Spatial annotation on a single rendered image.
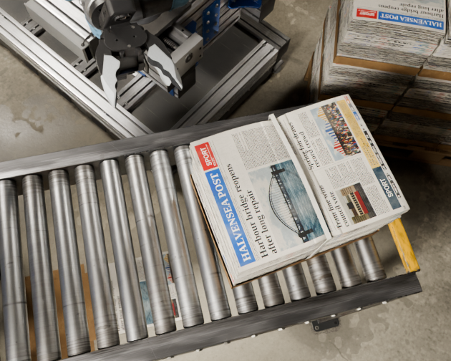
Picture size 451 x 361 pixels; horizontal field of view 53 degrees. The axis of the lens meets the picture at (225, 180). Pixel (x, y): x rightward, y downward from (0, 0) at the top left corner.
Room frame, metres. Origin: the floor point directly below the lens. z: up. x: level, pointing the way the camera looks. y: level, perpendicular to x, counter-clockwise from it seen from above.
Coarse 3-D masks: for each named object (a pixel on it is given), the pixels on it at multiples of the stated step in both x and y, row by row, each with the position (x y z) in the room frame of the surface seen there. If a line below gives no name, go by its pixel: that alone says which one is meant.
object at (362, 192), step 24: (288, 120) 0.49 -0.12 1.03; (312, 120) 0.50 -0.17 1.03; (336, 120) 0.51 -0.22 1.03; (360, 120) 0.52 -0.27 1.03; (312, 144) 0.45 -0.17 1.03; (336, 144) 0.45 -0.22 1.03; (360, 144) 0.46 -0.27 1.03; (312, 168) 0.39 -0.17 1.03; (336, 168) 0.40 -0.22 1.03; (360, 168) 0.40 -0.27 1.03; (384, 168) 0.41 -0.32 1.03; (336, 192) 0.35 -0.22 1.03; (360, 192) 0.35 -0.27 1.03; (384, 192) 0.36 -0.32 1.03; (336, 216) 0.29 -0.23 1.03; (360, 216) 0.30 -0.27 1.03; (384, 216) 0.31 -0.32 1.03; (336, 240) 0.26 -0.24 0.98
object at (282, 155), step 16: (272, 128) 0.47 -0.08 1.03; (288, 128) 0.48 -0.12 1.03; (272, 144) 0.43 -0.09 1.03; (288, 160) 0.40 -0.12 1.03; (304, 160) 0.41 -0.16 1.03; (288, 176) 0.37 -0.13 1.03; (304, 192) 0.34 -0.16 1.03; (320, 192) 0.34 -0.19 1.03; (304, 208) 0.30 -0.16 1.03; (320, 208) 0.31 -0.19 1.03; (320, 224) 0.27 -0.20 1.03; (336, 224) 0.28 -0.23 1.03; (320, 240) 0.24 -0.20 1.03; (304, 256) 0.25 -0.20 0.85
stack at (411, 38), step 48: (336, 0) 1.29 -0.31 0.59; (384, 0) 1.07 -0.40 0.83; (432, 0) 1.10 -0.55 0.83; (336, 48) 1.03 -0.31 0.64; (384, 48) 0.99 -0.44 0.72; (432, 48) 0.99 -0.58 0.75; (336, 96) 0.99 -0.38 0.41; (384, 96) 0.99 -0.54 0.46; (432, 96) 0.98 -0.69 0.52; (384, 144) 0.99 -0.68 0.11
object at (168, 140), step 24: (240, 120) 0.61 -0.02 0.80; (264, 120) 0.62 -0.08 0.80; (96, 144) 0.48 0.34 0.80; (120, 144) 0.49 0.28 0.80; (144, 144) 0.50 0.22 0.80; (168, 144) 0.51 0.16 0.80; (0, 168) 0.38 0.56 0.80; (24, 168) 0.38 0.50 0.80; (48, 168) 0.39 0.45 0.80; (72, 168) 0.41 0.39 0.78; (96, 168) 0.43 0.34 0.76; (120, 168) 0.45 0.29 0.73
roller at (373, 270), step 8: (360, 240) 0.32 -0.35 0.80; (368, 240) 0.33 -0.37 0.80; (360, 248) 0.31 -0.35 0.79; (368, 248) 0.31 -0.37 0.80; (376, 248) 0.31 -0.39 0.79; (360, 256) 0.29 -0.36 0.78; (368, 256) 0.29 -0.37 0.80; (376, 256) 0.29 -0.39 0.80; (360, 264) 0.27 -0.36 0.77; (368, 264) 0.27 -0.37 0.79; (376, 264) 0.27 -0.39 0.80; (368, 272) 0.25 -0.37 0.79; (376, 272) 0.25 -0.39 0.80; (384, 272) 0.25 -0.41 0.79; (368, 280) 0.23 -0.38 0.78; (376, 280) 0.23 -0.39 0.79
